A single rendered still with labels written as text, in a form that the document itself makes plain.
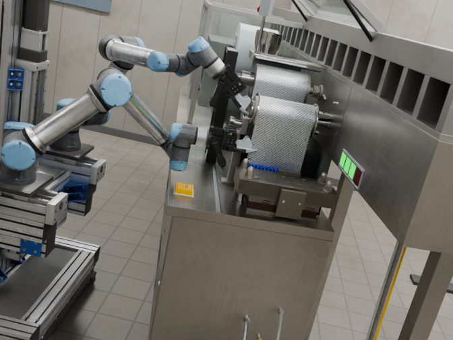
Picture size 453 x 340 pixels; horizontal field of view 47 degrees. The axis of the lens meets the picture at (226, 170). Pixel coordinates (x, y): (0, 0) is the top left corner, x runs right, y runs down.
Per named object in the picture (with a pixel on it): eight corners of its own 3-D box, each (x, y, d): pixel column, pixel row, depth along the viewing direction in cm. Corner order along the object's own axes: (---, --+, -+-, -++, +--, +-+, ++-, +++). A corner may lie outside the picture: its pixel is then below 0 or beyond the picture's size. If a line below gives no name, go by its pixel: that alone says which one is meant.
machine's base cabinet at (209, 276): (165, 185, 460) (182, 90, 433) (236, 196, 468) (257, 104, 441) (137, 397, 222) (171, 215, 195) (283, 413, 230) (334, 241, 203)
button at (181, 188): (175, 187, 213) (176, 181, 212) (192, 189, 213) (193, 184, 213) (174, 193, 206) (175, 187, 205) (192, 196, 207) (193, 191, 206)
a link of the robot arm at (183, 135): (168, 139, 216) (172, 119, 214) (194, 144, 218) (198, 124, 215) (167, 144, 209) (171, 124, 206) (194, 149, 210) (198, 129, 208)
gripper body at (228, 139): (239, 133, 209) (209, 128, 208) (234, 154, 212) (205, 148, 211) (237, 129, 217) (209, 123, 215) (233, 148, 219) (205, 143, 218)
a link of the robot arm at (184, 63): (162, 60, 211) (179, 47, 204) (182, 61, 220) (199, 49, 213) (168, 77, 210) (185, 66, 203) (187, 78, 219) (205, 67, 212)
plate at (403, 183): (257, 69, 431) (265, 33, 422) (288, 76, 434) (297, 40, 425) (394, 245, 139) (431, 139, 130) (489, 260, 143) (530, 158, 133)
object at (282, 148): (245, 165, 218) (255, 123, 213) (298, 175, 221) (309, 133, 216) (245, 166, 218) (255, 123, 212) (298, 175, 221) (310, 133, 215)
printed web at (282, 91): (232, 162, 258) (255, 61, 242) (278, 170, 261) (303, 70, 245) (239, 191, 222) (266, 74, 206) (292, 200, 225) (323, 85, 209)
